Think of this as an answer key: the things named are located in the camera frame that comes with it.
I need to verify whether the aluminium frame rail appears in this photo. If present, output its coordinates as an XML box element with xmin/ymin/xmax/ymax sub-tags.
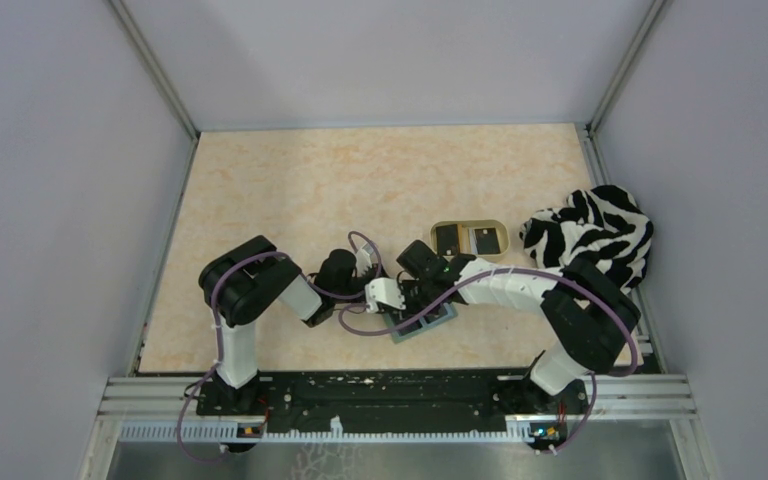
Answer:
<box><xmin>98</xmin><ymin>371</ymin><xmax>697</xmax><ymax>430</ymax></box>

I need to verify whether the green card holder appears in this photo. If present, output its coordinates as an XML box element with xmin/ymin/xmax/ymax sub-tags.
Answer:
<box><xmin>390</xmin><ymin>303</ymin><xmax>458</xmax><ymax>344</ymax></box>

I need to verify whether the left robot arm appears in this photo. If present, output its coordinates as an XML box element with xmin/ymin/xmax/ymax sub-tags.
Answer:
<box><xmin>198</xmin><ymin>235</ymin><xmax>386</xmax><ymax>414</ymax></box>

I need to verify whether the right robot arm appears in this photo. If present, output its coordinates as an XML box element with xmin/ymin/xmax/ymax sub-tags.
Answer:
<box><xmin>396</xmin><ymin>240</ymin><xmax>640</xmax><ymax>412</ymax></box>

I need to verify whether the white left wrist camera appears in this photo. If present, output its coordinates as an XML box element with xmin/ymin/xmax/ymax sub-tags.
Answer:
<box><xmin>355</xmin><ymin>242</ymin><xmax>380</xmax><ymax>276</ymax></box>

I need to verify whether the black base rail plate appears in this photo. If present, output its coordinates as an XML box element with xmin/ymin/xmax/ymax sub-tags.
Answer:
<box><xmin>196</xmin><ymin>368</ymin><xmax>588</xmax><ymax>434</ymax></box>

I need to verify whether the cream oval card tray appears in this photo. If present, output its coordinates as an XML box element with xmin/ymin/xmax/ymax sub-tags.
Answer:
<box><xmin>429</xmin><ymin>219</ymin><xmax>510</xmax><ymax>262</ymax></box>

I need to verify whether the zebra striped cloth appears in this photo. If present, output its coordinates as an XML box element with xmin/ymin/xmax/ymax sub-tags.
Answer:
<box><xmin>519</xmin><ymin>184</ymin><xmax>655</xmax><ymax>294</ymax></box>

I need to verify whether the black VIP card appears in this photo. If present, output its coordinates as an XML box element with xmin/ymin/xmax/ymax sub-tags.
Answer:
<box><xmin>434</xmin><ymin>224</ymin><xmax>461</xmax><ymax>257</ymax></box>

